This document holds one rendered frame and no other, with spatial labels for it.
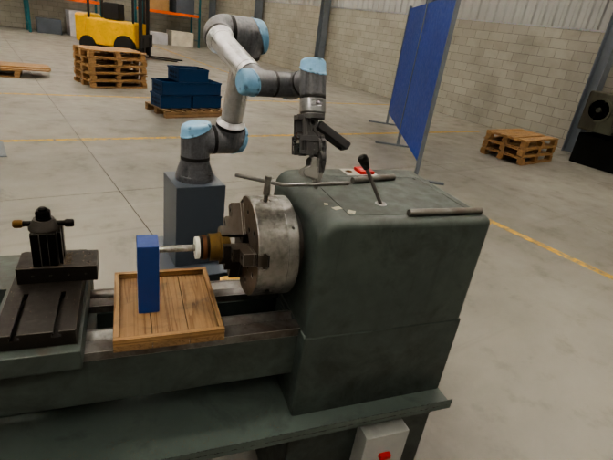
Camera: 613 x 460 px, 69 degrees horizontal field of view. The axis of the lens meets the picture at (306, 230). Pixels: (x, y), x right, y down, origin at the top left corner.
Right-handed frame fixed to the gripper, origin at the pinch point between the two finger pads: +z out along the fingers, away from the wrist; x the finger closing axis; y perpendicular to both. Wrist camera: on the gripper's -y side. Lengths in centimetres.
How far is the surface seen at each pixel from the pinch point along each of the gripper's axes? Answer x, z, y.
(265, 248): 1.3, 18.2, 16.3
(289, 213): -3.1, 8.6, 7.7
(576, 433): -29, 129, -161
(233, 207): -16.8, 7.8, 21.4
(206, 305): -18, 39, 30
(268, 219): -1.7, 10.2, 14.6
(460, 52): -880, -330, -779
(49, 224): -18, 12, 73
